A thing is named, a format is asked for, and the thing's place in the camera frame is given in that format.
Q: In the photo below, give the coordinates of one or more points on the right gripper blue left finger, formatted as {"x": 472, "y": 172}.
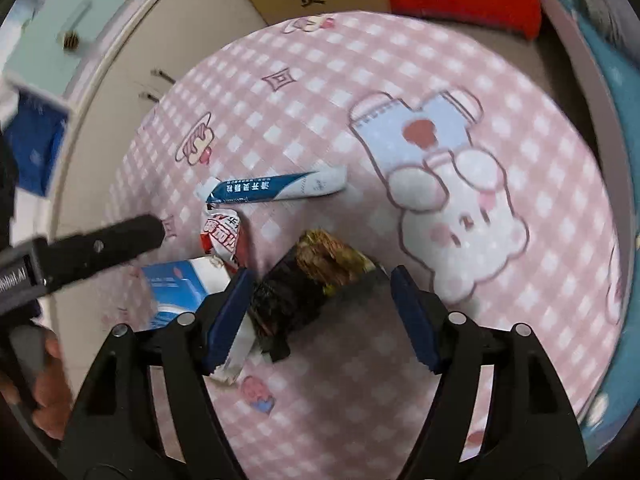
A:
{"x": 220, "y": 316}

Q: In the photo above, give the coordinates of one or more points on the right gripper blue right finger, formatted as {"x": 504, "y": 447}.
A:
{"x": 424, "y": 316}

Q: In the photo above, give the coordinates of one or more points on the dark snack wrapper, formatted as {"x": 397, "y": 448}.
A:
{"x": 318, "y": 268}

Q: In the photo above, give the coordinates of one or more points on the red white candy wrapper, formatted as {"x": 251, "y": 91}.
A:
{"x": 224, "y": 236}

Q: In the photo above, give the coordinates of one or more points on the left hand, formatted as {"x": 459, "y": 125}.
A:
{"x": 50, "y": 389}

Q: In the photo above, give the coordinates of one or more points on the blue white carton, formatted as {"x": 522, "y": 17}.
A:
{"x": 181, "y": 286}

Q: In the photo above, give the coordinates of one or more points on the blue bag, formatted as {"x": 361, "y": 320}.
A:
{"x": 35, "y": 135}

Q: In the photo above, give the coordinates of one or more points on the pink checkered tablecloth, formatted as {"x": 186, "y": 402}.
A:
{"x": 459, "y": 168}

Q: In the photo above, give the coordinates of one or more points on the blue white tube packet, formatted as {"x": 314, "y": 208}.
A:
{"x": 309, "y": 184}

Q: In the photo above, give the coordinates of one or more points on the teal drawer unit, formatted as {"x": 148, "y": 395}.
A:
{"x": 54, "y": 42}

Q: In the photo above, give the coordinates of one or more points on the white cabinet with handles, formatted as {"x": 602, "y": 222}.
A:
{"x": 160, "y": 122}

